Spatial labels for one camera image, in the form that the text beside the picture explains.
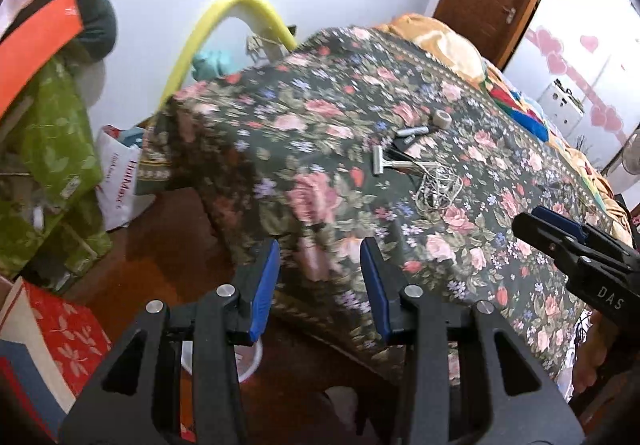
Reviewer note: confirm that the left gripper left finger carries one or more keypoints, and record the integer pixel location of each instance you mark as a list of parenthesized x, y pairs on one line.
[(133, 397)]

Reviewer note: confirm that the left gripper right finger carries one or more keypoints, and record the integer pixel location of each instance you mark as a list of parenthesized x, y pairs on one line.
[(468, 377)]

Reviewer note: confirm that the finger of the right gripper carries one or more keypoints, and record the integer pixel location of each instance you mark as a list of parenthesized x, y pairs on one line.
[(550, 237), (561, 222)]

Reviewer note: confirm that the white earphones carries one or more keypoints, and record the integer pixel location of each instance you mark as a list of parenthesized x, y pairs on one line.
[(439, 186)]

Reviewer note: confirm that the grey tape roll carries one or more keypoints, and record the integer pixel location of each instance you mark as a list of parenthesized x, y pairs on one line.
[(441, 119)]

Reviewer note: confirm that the grey black marker pen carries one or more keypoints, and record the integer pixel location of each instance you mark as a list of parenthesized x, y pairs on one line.
[(413, 131)]

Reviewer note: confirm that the silver disposable razor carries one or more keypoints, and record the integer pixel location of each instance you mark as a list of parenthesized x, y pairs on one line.
[(380, 162)]

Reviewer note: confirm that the white trash bucket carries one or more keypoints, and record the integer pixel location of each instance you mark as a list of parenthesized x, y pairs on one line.
[(247, 359)]

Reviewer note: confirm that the white standing fan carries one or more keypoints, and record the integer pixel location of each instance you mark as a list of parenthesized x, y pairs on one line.
[(631, 160)]

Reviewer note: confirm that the colourful fleece blanket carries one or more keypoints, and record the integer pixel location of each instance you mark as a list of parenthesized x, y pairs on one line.
[(510, 101)]

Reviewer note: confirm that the red floral box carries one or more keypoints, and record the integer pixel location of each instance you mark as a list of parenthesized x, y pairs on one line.
[(49, 350)]

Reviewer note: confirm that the dark floral bedspread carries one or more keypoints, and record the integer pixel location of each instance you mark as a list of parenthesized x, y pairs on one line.
[(284, 151)]

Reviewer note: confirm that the white plastic shopping bag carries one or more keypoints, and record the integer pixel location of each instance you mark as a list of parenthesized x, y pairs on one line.
[(119, 152)]

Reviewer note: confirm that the orange cream blanket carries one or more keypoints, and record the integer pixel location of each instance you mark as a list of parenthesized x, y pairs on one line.
[(436, 38)]

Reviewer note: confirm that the green patterned fabric bag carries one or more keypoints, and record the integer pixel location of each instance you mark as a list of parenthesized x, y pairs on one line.
[(52, 229)]

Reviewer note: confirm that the teal plush toy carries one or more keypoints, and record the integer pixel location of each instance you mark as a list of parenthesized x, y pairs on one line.
[(211, 64)]

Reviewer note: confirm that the yellow foam tube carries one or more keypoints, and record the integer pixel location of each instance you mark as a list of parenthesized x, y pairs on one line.
[(258, 15)]

